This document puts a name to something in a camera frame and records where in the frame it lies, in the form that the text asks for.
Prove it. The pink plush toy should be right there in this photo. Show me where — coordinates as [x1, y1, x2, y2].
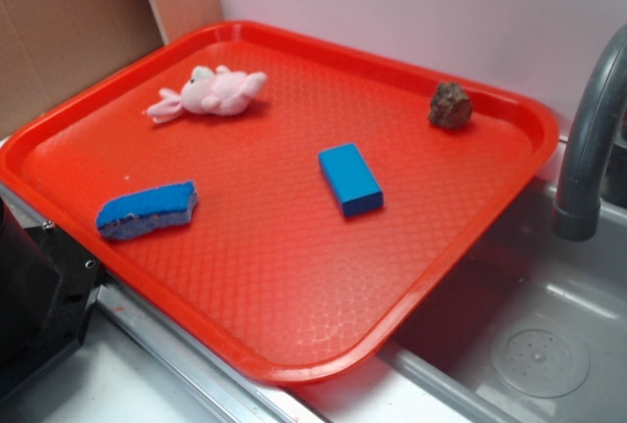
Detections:
[146, 66, 267, 123]

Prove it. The blue sponge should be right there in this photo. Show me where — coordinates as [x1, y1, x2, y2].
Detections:
[95, 181, 198, 241]

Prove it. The round sink drain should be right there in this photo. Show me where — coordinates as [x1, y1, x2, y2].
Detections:
[490, 325, 590, 399]

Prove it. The blue rectangular block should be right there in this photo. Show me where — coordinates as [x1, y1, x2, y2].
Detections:
[318, 143, 384, 217]

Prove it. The brown cardboard panel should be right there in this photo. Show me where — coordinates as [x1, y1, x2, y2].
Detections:
[1, 0, 223, 136]

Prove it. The brown rock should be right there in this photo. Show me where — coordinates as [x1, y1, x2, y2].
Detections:
[427, 82, 473, 129]

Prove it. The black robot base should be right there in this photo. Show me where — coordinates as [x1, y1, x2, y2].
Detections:
[1, 204, 102, 401]

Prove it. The grey faucet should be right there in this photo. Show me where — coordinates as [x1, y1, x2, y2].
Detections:
[552, 27, 626, 242]

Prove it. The red plastic tray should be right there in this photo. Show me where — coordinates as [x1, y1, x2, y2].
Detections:
[1, 23, 559, 385]

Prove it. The grey plastic sink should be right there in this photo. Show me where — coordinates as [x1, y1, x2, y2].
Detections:
[380, 154, 626, 422]

